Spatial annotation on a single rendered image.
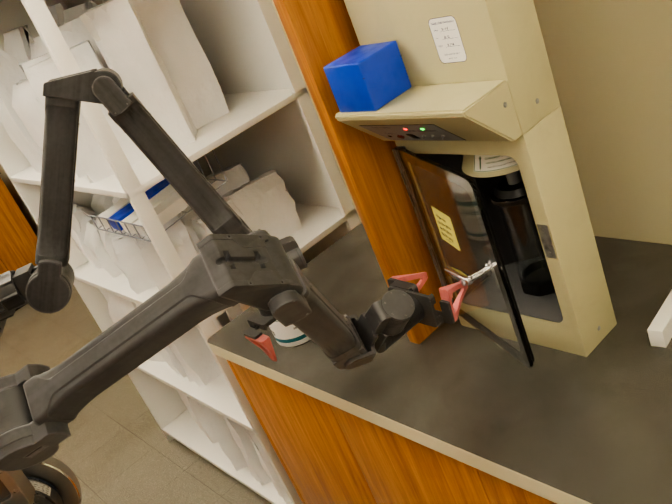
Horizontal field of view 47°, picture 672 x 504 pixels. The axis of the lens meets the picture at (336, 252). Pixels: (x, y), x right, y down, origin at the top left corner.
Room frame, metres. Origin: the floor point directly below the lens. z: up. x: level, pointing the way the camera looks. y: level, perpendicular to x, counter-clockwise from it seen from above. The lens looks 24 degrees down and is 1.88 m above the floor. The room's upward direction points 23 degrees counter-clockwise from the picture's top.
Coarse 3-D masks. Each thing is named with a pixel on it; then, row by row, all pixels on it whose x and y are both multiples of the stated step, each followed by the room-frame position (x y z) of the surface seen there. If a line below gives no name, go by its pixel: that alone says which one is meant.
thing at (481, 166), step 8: (464, 160) 1.36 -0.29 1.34; (472, 160) 1.33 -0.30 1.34; (480, 160) 1.31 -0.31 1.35; (488, 160) 1.30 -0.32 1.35; (496, 160) 1.29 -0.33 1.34; (504, 160) 1.28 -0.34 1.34; (512, 160) 1.28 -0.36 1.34; (464, 168) 1.36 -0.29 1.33; (472, 168) 1.33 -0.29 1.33; (480, 168) 1.31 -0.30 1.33; (488, 168) 1.30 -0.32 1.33; (496, 168) 1.29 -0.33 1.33; (504, 168) 1.28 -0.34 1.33; (512, 168) 1.27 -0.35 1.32; (472, 176) 1.32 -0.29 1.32; (480, 176) 1.31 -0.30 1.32; (488, 176) 1.29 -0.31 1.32
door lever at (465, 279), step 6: (486, 264) 1.18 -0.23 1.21; (450, 270) 1.23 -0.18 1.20; (456, 270) 1.22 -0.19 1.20; (480, 270) 1.18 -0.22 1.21; (486, 270) 1.18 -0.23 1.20; (450, 276) 1.24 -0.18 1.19; (456, 276) 1.21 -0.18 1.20; (462, 276) 1.19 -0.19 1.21; (468, 276) 1.18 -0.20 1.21; (474, 276) 1.18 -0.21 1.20; (480, 276) 1.18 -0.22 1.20; (462, 282) 1.18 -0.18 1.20; (468, 282) 1.17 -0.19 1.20
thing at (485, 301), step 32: (416, 160) 1.35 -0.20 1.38; (416, 192) 1.41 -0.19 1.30; (448, 192) 1.25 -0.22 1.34; (480, 224) 1.16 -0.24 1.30; (448, 256) 1.36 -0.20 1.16; (480, 256) 1.20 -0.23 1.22; (480, 288) 1.25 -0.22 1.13; (480, 320) 1.31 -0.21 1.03; (512, 320) 1.16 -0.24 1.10; (512, 352) 1.20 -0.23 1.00
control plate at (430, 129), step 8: (368, 128) 1.38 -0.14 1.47; (376, 128) 1.36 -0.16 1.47; (384, 128) 1.34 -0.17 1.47; (392, 128) 1.32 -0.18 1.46; (400, 128) 1.31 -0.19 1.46; (408, 128) 1.29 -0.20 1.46; (416, 128) 1.27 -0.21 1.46; (424, 128) 1.26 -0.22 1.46; (432, 128) 1.24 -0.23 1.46; (440, 128) 1.23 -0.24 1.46; (384, 136) 1.40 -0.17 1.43; (408, 136) 1.34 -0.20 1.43; (440, 136) 1.28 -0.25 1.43; (448, 136) 1.26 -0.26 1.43; (456, 136) 1.24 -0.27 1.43
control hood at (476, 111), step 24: (408, 96) 1.31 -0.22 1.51; (432, 96) 1.26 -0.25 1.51; (456, 96) 1.20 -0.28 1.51; (480, 96) 1.15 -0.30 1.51; (504, 96) 1.17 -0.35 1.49; (360, 120) 1.34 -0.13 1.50; (384, 120) 1.29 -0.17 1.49; (408, 120) 1.24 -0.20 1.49; (432, 120) 1.20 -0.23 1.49; (456, 120) 1.16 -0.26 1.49; (480, 120) 1.14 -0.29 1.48; (504, 120) 1.17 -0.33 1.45
